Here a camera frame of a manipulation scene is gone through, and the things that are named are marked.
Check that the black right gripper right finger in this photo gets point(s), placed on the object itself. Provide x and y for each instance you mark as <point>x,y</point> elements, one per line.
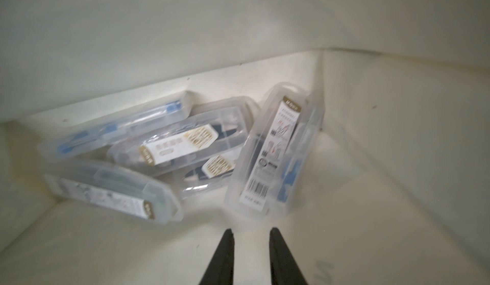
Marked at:
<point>284,269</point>

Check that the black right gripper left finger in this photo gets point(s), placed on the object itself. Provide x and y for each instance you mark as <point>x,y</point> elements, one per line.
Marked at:
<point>220,270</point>

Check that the clear compass set case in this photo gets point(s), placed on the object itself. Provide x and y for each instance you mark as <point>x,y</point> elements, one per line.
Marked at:
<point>266,176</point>

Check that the cream canvas tote bag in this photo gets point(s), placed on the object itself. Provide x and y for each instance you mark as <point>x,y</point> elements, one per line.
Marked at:
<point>395,190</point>

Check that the clear compass case blue insert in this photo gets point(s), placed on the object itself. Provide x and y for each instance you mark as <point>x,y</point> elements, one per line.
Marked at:
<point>119,126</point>

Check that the clear compass case lower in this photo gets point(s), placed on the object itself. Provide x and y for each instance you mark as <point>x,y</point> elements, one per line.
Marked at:
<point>204,176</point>

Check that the clear compass case front left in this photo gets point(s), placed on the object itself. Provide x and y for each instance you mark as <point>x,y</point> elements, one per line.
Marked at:
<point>116,188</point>

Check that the clear compass case gold label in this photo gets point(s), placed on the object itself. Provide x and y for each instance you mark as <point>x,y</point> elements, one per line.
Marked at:
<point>210,130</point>

